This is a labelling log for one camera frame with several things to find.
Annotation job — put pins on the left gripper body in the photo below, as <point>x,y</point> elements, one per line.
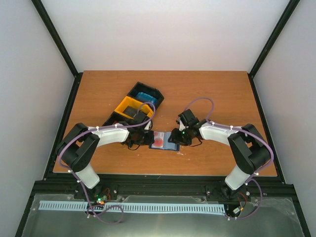
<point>142,139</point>

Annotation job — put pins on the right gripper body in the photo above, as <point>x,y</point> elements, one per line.
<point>183,138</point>

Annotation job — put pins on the red white credit card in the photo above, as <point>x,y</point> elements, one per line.
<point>158,140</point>

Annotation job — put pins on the blue leather card holder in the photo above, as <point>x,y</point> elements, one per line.
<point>168,146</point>

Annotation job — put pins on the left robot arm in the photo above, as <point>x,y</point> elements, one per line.
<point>76,150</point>

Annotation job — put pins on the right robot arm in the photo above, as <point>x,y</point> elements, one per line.
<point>250,151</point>

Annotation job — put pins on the black card stack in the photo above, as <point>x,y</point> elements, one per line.
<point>130,112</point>

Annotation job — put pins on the black bin with red cards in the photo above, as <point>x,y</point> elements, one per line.
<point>114,118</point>

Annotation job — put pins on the blue card stack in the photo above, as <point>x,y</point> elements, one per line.
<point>144,97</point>

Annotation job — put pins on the black bin with blue cards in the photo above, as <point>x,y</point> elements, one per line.
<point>140,87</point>

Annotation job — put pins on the yellow middle bin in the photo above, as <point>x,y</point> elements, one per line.
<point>129,101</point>

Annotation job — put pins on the left controller board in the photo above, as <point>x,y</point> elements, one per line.
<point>103,197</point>

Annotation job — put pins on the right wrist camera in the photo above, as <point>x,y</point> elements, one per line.
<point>181,125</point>

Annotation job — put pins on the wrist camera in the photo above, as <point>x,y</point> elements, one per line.
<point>181,125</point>
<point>148,126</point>

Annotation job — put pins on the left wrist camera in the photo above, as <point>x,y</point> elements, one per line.
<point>148,126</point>

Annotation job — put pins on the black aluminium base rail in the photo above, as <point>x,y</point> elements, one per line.
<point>208,188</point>

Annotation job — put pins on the light blue cable duct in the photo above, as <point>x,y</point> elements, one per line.
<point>142,208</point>

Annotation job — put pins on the left black frame post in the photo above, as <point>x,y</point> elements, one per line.
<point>41,10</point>

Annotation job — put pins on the black frame post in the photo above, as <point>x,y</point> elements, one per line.
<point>41,10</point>
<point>284,18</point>

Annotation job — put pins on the right black frame post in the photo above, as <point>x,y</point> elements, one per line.
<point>284,18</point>

